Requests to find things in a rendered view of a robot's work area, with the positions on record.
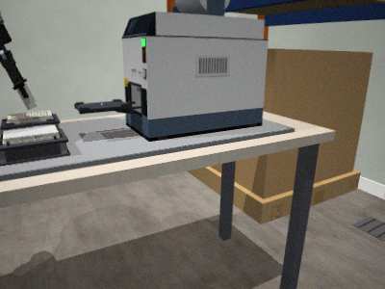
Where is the white cylinder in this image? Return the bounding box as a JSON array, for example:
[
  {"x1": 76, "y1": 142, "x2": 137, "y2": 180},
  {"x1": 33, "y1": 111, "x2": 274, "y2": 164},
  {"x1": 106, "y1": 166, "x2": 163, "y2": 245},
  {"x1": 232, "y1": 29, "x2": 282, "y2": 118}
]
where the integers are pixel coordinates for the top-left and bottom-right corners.
[{"x1": 175, "y1": 0, "x2": 230, "y2": 14}]

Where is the grey base plate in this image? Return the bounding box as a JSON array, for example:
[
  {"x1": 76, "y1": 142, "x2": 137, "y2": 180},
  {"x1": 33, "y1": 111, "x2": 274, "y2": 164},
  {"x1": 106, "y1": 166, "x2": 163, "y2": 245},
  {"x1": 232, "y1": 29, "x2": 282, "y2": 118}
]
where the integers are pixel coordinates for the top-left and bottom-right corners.
[{"x1": 0, "y1": 117, "x2": 295, "y2": 182}]

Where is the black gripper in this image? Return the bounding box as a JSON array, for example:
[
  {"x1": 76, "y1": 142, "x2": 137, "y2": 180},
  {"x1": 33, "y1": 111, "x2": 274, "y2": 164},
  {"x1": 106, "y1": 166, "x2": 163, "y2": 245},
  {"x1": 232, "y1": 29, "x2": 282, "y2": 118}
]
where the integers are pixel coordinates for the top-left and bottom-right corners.
[{"x1": 0, "y1": 24, "x2": 37, "y2": 110}]

